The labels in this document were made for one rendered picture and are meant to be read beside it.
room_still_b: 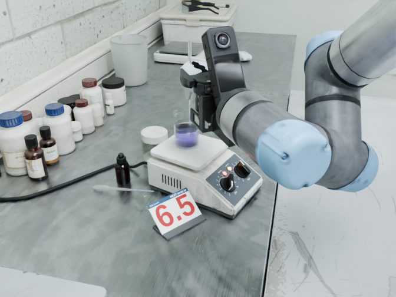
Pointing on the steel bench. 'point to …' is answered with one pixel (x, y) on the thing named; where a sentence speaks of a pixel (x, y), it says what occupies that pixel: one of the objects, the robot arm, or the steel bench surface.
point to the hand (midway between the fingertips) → (190, 63)
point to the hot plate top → (175, 155)
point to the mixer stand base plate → (43, 286)
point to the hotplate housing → (196, 184)
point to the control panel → (243, 187)
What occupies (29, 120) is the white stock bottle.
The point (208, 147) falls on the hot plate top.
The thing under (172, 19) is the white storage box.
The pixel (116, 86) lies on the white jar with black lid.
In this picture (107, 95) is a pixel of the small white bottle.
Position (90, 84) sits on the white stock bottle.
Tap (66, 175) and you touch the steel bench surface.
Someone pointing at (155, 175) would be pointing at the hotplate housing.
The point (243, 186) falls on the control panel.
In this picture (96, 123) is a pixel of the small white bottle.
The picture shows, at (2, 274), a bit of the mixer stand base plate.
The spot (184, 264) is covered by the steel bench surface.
